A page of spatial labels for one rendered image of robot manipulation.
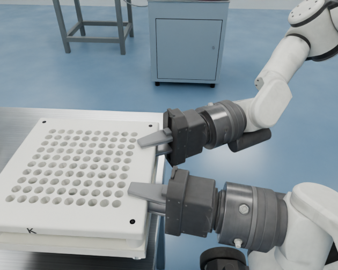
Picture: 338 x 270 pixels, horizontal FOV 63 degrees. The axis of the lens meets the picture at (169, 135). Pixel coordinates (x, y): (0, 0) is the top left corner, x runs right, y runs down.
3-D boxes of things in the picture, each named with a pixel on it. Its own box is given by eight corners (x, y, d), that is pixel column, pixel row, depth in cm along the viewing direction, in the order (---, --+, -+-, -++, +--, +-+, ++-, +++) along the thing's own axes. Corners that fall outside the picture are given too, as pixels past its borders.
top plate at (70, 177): (159, 128, 56) (159, 120, 55) (143, 241, 37) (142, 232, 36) (42, 124, 57) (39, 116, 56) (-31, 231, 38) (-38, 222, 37)
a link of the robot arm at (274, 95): (250, 113, 52) (284, 63, 56) (223, 115, 61) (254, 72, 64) (270, 134, 54) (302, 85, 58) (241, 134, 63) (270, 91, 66)
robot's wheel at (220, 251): (249, 247, 115) (201, 244, 115) (251, 259, 111) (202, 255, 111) (240, 269, 127) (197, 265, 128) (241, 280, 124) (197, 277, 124)
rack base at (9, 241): (160, 147, 59) (160, 139, 58) (145, 259, 40) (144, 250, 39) (49, 142, 60) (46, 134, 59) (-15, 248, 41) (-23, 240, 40)
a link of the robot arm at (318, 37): (250, 66, 63) (289, 11, 68) (272, 97, 67) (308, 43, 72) (289, 59, 54) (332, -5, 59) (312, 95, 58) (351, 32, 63)
